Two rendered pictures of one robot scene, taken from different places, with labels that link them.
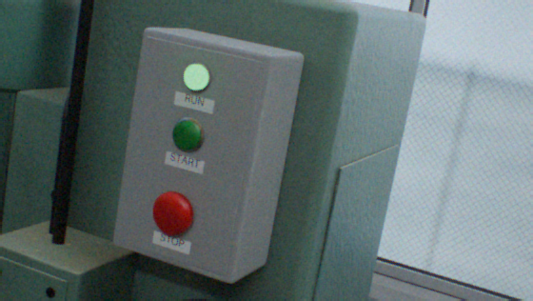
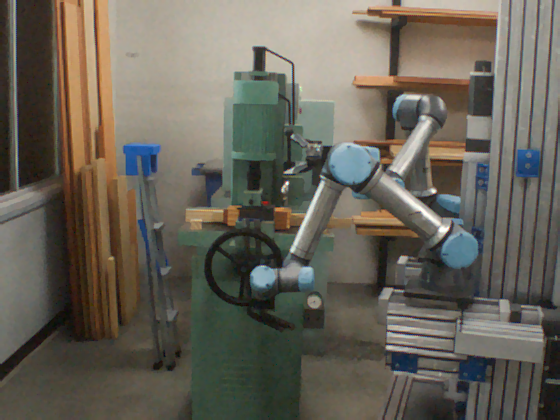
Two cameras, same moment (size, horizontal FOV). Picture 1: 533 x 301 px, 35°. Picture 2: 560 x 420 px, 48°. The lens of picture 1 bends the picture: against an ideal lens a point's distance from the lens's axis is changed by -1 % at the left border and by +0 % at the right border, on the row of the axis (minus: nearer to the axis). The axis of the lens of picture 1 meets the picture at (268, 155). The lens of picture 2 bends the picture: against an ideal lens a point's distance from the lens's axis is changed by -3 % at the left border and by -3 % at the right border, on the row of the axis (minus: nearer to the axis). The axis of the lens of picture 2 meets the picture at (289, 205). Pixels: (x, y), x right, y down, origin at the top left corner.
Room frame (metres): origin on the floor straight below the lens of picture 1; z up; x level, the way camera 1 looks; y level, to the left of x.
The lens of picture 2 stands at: (1.63, 2.75, 1.41)
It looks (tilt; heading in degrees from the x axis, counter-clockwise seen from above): 9 degrees down; 249
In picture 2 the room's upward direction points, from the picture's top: 2 degrees clockwise
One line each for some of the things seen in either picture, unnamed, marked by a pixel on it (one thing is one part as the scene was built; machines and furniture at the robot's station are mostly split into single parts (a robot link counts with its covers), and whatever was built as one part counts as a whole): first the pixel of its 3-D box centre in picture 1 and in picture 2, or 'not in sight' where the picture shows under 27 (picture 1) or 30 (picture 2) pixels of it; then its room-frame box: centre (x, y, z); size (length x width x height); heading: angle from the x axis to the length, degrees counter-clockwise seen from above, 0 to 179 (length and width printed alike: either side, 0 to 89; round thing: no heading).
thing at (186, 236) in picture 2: not in sight; (256, 237); (0.85, 0.40, 0.87); 0.61 x 0.30 x 0.06; 158
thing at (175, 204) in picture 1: (172, 212); not in sight; (0.55, 0.06, 1.36); 0.03 x 0.01 x 0.03; 68
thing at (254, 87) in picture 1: (207, 150); (292, 101); (0.58, 0.04, 1.40); 0.10 x 0.06 x 0.16; 68
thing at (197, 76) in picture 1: (195, 76); not in sight; (0.55, 0.06, 1.46); 0.02 x 0.01 x 0.02; 68
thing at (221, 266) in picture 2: not in sight; (253, 252); (0.79, 0.17, 0.76); 0.57 x 0.45 x 0.09; 68
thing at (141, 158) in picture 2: not in sight; (152, 256); (1.11, -0.54, 0.58); 0.27 x 0.25 x 1.16; 158
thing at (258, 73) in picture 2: not in sight; (259, 67); (0.78, 0.16, 1.54); 0.08 x 0.08 x 0.17; 68
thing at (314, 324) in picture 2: not in sight; (314, 313); (0.65, 0.52, 0.58); 0.12 x 0.08 x 0.08; 68
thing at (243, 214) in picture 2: not in sight; (257, 212); (0.88, 0.48, 0.99); 0.13 x 0.11 x 0.06; 158
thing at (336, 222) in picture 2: not in sight; (281, 220); (0.72, 0.33, 0.92); 0.56 x 0.02 x 0.04; 158
